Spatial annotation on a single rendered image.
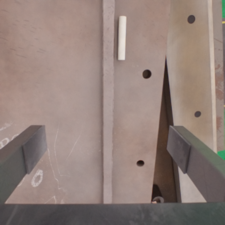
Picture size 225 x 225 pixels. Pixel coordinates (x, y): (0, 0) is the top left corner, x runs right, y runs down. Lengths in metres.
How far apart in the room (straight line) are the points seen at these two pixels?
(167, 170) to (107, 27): 0.39
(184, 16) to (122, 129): 0.20
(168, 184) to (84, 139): 0.32
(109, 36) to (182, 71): 0.13
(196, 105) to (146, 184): 0.17
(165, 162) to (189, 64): 0.28
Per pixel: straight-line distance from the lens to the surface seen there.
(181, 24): 0.30
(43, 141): 0.17
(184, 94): 0.30
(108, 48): 0.23
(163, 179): 0.51
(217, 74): 0.47
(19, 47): 0.28
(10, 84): 0.29
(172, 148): 0.16
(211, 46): 0.42
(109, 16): 0.24
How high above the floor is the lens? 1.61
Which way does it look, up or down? 74 degrees down
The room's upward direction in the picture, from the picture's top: 175 degrees clockwise
